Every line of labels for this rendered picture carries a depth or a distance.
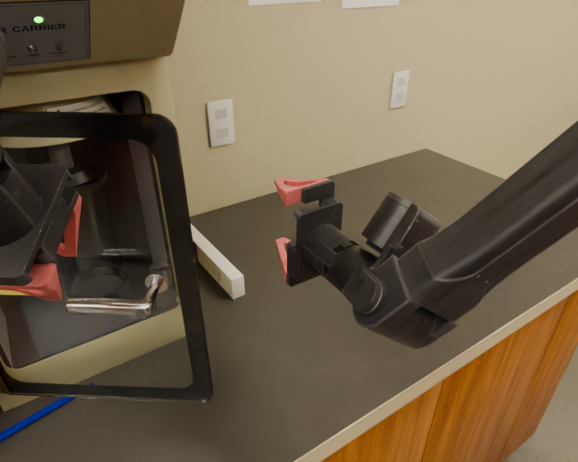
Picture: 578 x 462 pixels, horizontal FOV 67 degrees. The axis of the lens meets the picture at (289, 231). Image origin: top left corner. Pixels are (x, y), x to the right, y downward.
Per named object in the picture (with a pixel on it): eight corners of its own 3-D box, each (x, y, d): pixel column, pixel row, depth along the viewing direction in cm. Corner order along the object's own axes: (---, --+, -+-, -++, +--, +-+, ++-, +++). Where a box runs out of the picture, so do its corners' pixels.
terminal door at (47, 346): (1, 390, 62) (-147, 108, 41) (215, 399, 60) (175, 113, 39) (-2, 394, 61) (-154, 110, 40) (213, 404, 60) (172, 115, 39)
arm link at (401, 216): (361, 317, 39) (424, 347, 43) (434, 209, 38) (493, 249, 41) (313, 264, 50) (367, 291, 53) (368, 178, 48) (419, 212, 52)
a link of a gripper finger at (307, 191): (299, 159, 60) (342, 184, 53) (298, 204, 63) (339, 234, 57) (255, 170, 56) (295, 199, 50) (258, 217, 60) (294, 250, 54)
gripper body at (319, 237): (334, 195, 55) (373, 221, 50) (329, 260, 60) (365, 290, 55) (291, 209, 52) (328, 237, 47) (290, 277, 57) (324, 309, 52)
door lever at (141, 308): (88, 288, 50) (83, 270, 49) (170, 291, 50) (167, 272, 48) (66, 321, 45) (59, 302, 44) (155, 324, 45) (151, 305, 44)
